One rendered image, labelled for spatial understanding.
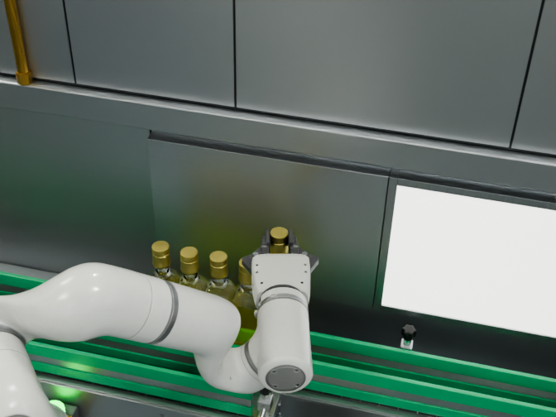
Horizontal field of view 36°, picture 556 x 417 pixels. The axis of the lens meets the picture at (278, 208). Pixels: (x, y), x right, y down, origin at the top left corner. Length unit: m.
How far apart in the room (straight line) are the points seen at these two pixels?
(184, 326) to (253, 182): 0.54
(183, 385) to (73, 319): 0.64
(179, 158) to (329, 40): 0.39
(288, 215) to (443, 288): 0.34
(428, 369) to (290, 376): 0.52
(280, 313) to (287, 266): 0.13
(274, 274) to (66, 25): 0.60
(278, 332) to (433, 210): 0.44
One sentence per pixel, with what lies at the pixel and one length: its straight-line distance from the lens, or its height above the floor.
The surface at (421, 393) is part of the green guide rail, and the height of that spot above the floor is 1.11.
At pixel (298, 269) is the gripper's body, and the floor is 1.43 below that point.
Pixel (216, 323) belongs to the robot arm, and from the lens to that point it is 1.19.
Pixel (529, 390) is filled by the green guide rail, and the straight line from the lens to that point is 1.78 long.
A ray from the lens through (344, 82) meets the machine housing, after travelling 1.50.
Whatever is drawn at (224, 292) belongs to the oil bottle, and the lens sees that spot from 1.64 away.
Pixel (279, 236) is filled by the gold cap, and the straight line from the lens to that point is 1.52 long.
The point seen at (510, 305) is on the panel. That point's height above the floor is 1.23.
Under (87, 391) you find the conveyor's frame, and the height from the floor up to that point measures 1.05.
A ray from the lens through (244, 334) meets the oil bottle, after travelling 1.70.
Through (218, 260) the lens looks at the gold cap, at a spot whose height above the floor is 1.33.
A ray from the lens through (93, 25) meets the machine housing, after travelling 1.61.
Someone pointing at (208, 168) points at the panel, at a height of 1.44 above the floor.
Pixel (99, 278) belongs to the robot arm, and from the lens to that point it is 1.09.
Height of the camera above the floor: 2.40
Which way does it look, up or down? 38 degrees down
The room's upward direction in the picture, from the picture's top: 1 degrees clockwise
